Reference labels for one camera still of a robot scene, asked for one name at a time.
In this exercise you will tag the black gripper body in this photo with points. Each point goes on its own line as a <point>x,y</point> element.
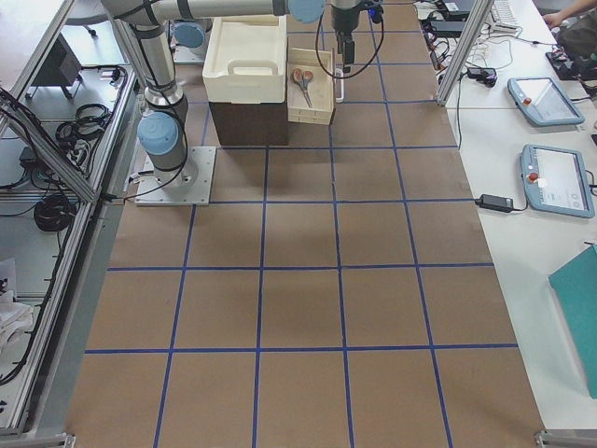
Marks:
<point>344,20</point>

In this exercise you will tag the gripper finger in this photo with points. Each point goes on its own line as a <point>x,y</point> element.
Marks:
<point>340,42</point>
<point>348,49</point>

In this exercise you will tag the wooden drawer with white handle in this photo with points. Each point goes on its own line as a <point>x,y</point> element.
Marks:
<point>326,89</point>

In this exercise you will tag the orange handled scissors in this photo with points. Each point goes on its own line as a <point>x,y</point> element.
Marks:
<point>302,78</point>

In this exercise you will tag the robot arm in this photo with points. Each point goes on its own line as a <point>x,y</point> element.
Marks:
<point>146,20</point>
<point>186,28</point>

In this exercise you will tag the dark wooden drawer cabinet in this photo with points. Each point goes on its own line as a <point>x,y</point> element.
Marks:
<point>244,125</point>

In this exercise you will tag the cream plastic tray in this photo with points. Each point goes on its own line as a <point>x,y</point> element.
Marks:
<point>246,60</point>

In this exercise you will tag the upper teach pendant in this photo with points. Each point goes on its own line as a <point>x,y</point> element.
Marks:
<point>543,102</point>

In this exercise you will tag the teach pendant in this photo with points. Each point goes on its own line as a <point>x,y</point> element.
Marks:
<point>543,102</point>
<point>555,181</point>

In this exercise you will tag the black power adapter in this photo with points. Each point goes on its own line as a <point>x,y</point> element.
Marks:
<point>495,203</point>

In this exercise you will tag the lower teach pendant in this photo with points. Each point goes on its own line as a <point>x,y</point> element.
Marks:
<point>555,181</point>

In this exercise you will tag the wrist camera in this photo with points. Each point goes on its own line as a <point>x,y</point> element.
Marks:
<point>375,10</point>

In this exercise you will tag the aluminium frame post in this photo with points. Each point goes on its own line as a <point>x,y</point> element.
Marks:
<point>478,15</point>

